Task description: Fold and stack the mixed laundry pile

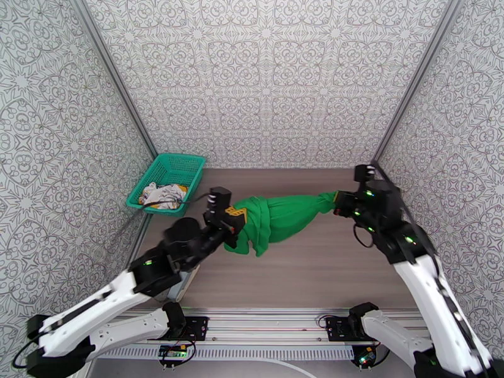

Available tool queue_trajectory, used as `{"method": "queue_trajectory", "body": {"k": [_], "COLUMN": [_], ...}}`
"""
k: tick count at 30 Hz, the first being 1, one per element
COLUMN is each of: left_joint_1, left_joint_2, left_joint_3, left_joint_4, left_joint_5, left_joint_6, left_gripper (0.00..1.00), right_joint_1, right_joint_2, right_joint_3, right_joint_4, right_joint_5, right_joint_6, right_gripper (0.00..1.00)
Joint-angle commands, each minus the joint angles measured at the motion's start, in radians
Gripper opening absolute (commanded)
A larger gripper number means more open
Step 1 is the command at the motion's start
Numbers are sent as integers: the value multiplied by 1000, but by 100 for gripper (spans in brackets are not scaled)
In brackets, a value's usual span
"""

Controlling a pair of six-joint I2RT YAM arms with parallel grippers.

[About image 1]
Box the green shirt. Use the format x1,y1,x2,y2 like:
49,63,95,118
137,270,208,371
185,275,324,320
223,190,340,258

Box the white patterned shorts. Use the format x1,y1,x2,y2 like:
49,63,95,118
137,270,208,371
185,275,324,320
138,183,188,210

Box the grey oblong desk tool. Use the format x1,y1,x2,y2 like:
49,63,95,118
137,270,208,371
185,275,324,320
167,265,202,304

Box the green plastic basket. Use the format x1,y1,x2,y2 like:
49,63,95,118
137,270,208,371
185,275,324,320
125,153,207,217

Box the left controller board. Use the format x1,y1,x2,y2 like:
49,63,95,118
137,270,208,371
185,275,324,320
157,343,188,361

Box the controller board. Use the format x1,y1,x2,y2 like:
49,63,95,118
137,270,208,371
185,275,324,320
157,343,188,361
351,344,378,368

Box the right controller board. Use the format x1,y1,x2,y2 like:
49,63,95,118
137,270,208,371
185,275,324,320
351,344,378,368

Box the black right gripper loop cable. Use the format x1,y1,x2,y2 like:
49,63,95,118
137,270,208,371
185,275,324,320
352,224,375,249

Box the aluminium table side rail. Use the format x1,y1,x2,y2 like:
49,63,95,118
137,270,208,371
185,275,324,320
132,213,154,258

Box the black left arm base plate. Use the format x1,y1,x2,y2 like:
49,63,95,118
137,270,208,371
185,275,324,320
184,316,210,342

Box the aluminium rail frame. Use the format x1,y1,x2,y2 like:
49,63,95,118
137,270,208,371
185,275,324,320
94,307,432,347

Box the red black left base wire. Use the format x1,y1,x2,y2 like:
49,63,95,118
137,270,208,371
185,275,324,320
181,337,197,364

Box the white slotted cable duct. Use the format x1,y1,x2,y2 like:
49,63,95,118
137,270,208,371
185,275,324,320
95,346,357,362

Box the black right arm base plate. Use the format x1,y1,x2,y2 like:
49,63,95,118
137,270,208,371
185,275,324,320
326,316,355,343

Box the aluminium corner post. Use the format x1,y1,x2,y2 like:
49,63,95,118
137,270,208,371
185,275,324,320
370,0,467,167
67,0,159,158

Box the black right base cable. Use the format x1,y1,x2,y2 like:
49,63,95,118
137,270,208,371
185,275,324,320
372,341,391,367

